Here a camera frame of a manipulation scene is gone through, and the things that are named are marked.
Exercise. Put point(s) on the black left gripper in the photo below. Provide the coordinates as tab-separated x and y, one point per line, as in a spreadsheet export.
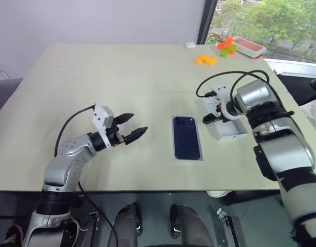
116	136

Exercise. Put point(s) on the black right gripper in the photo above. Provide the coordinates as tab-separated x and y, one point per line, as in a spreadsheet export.
222	113

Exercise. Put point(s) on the white phone box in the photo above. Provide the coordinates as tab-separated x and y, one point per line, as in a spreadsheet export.
229	130

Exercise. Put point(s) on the dark blue smartphone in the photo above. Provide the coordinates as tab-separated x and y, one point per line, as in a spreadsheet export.
186	139

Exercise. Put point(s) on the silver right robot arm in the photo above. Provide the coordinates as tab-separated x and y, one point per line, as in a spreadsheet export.
281	144

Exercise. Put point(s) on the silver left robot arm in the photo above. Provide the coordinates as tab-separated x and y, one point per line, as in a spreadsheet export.
67	159

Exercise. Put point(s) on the red and white tray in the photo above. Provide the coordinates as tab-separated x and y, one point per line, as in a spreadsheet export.
250	46

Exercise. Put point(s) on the yellow toy brick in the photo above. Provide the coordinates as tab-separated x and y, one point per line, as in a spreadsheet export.
210	60
199	60

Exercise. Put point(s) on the green toy block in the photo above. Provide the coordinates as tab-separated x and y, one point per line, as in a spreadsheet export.
224	52
233	47

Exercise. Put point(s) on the white earbuds case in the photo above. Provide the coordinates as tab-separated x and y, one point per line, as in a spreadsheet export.
189	45

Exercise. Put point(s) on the tall orange toy block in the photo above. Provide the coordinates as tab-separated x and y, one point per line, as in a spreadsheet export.
228	42

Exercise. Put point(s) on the black chair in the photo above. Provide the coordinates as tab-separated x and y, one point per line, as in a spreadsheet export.
299	87

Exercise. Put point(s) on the dark rounded robot leg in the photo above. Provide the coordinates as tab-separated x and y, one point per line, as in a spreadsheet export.
191	226
127	226

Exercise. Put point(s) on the black and white sneaker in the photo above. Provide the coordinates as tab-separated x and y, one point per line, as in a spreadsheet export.
14	235

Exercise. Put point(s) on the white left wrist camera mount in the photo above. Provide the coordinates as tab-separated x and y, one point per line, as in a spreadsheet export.
102	115

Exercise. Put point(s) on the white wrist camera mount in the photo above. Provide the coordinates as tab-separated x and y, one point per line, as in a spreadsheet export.
222	91
102	115

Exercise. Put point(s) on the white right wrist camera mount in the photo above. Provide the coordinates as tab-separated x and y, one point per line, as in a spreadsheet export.
222	91

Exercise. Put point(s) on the dark window frame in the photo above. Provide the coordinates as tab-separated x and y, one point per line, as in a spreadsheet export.
205	20

